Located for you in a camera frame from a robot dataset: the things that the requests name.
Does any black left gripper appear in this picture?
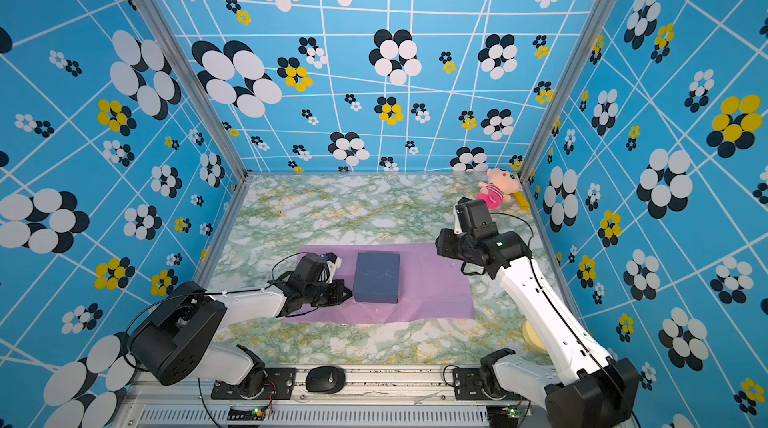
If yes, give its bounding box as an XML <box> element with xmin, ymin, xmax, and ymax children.
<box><xmin>304</xmin><ymin>280</ymin><xmax>355</xmax><ymax>308</ymax></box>

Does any dark blue gift box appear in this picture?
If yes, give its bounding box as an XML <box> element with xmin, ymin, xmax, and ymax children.
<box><xmin>352</xmin><ymin>252</ymin><xmax>400</xmax><ymax>304</ymax></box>

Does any purple wrapping paper sheet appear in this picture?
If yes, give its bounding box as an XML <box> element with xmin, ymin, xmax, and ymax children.
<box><xmin>287</xmin><ymin>243</ymin><xmax>475</xmax><ymax>325</ymax></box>

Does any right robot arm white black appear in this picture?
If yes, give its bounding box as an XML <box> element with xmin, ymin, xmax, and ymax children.
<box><xmin>435</xmin><ymin>198</ymin><xmax>641</xmax><ymax>427</ymax></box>

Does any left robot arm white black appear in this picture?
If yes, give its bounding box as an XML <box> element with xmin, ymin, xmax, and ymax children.
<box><xmin>124</xmin><ymin>252</ymin><xmax>353</xmax><ymax>398</ymax></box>

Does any pink plush pig toy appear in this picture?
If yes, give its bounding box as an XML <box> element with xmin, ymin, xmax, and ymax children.
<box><xmin>477</xmin><ymin>168</ymin><xmax>521</xmax><ymax>210</ymax></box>

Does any black computer mouse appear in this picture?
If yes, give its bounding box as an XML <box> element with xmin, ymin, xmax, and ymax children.
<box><xmin>305</xmin><ymin>365</ymin><xmax>346</xmax><ymax>394</ymax></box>

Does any yellow round sponge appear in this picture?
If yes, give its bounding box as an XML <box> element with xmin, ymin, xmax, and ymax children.
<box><xmin>521</xmin><ymin>320</ymin><xmax>547</xmax><ymax>354</ymax></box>

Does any green circuit board left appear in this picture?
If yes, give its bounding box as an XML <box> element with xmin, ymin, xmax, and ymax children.
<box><xmin>227</xmin><ymin>407</ymin><xmax>272</xmax><ymax>422</ymax></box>

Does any green circuit board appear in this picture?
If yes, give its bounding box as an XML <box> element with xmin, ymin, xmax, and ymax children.
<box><xmin>227</xmin><ymin>407</ymin><xmax>272</xmax><ymax>422</ymax></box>
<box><xmin>487</xmin><ymin>406</ymin><xmax>529</xmax><ymax>427</ymax></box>

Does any green circuit board right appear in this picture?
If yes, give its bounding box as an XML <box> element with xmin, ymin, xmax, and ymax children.
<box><xmin>487</xmin><ymin>406</ymin><xmax>529</xmax><ymax>427</ymax></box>

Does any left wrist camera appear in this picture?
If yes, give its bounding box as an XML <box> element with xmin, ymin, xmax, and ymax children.
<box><xmin>322</xmin><ymin>252</ymin><xmax>342</xmax><ymax>283</ymax></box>

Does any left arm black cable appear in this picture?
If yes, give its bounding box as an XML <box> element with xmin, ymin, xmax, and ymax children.
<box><xmin>263</xmin><ymin>250</ymin><xmax>313</xmax><ymax>285</ymax></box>

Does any aluminium front rail base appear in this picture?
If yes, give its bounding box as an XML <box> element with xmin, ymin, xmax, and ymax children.
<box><xmin>113</xmin><ymin>365</ymin><xmax>553</xmax><ymax>427</ymax></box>

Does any aluminium frame post right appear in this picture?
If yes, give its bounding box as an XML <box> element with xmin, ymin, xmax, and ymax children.
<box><xmin>518</xmin><ymin>0</ymin><xmax>646</xmax><ymax>180</ymax></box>

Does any aluminium frame post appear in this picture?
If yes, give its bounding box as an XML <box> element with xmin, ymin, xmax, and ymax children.
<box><xmin>101</xmin><ymin>0</ymin><xmax>248</xmax><ymax>182</ymax></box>
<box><xmin>518</xmin><ymin>0</ymin><xmax>646</xmax><ymax>180</ymax></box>

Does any aluminium frame post left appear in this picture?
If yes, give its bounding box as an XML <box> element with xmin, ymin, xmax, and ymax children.
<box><xmin>101</xmin><ymin>0</ymin><xmax>248</xmax><ymax>182</ymax></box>

